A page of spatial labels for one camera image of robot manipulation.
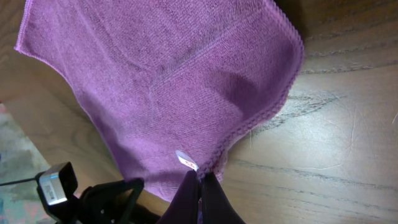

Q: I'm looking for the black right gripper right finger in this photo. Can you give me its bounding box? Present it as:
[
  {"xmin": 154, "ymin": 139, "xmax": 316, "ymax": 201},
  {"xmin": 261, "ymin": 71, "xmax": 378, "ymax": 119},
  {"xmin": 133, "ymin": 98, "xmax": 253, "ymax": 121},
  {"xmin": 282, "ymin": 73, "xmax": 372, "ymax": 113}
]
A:
[{"xmin": 200, "ymin": 172, "xmax": 246, "ymax": 224}]

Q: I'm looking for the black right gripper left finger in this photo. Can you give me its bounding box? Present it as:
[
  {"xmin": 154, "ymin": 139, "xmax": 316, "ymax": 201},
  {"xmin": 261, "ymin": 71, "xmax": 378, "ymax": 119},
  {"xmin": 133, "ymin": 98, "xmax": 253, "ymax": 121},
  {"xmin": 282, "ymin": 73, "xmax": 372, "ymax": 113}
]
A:
[{"xmin": 157, "ymin": 170, "xmax": 200, "ymax": 224}]

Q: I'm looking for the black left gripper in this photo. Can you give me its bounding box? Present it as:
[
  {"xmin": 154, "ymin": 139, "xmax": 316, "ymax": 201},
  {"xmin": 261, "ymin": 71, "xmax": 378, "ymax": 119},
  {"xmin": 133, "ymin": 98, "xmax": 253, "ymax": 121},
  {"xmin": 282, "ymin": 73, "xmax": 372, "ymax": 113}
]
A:
[{"xmin": 71, "ymin": 179, "xmax": 160, "ymax": 224}]

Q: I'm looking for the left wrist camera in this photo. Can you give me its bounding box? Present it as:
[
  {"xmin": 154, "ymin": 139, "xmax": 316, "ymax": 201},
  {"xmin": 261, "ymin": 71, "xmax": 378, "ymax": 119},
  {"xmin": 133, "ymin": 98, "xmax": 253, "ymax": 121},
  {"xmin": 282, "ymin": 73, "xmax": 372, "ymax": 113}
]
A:
[{"xmin": 34, "ymin": 162, "xmax": 78, "ymax": 223}]

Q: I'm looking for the pink-purple microfiber cloth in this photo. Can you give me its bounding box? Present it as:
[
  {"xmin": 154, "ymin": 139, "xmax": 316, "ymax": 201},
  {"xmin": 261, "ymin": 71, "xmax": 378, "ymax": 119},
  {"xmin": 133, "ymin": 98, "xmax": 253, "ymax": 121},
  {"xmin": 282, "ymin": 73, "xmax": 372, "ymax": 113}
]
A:
[{"xmin": 16, "ymin": 0, "xmax": 303, "ymax": 201}]

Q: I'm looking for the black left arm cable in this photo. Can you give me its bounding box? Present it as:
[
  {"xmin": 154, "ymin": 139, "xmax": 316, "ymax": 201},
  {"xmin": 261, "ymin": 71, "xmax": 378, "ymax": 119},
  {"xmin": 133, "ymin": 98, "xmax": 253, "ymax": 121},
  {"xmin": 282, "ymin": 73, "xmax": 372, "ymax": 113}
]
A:
[{"xmin": 0, "ymin": 177, "xmax": 37, "ymax": 187}]

